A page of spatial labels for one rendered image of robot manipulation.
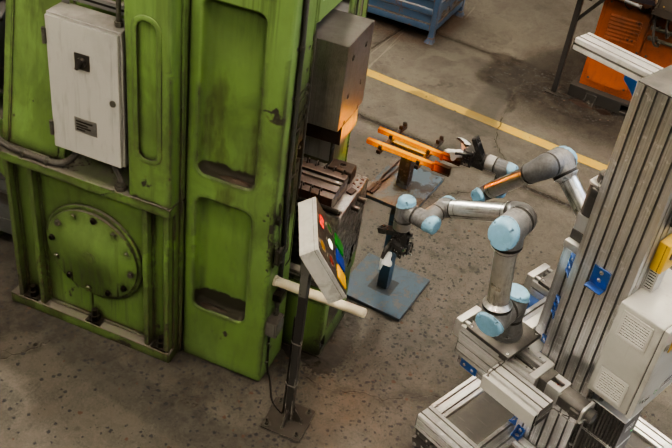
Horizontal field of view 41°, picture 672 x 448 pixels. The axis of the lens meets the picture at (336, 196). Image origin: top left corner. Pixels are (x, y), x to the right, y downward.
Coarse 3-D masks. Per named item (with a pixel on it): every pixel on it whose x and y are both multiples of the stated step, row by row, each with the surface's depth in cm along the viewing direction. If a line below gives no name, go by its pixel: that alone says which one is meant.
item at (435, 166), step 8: (376, 144) 443; (384, 144) 442; (392, 152) 440; (400, 152) 438; (408, 152) 439; (424, 160) 435; (432, 168) 432; (440, 168) 432; (448, 168) 429; (448, 176) 431
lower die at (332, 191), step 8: (312, 168) 417; (320, 168) 419; (304, 176) 413; (312, 176) 413; (336, 176) 414; (344, 176) 416; (320, 184) 409; (328, 184) 410; (336, 184) 410; (344, 184) 416; (304, 192) 407; (312, 192) 405; (320, 192) 406; (328, 192) 406; (336, 192) 406; (320, 200) 405; (328, 200) 404; (336, 200) 411
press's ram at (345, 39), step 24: (336, 24) 368; (360, 24) 371; (336, 48) 355; (360, 48) 368; (336, 72) 361; (360, 72) 380; (312, 96) 371; (336, 96) 367; (360, 96) 393; (312, 120) 378; (336, 120) 373
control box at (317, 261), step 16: (304, 208) 362; (320, 208) 366; (304, 224) 354; (320, 224) 355; (304, 240) 346; (320, 240) 345; (304, 256) 340; (320, 256) 341; (320, 272) 346; (336, 272) 352; (320, 288) 350; (336, 288) 351
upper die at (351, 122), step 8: (352, 120) 393; (312, 128) 386; (320, 128) 385; (344, 128) 384; (352, 128) 397; (312, 136) 388; (320, 136) 387; (328, 136) 385; (336, 136) 384; (344, 136) 389; (336, 144) 386
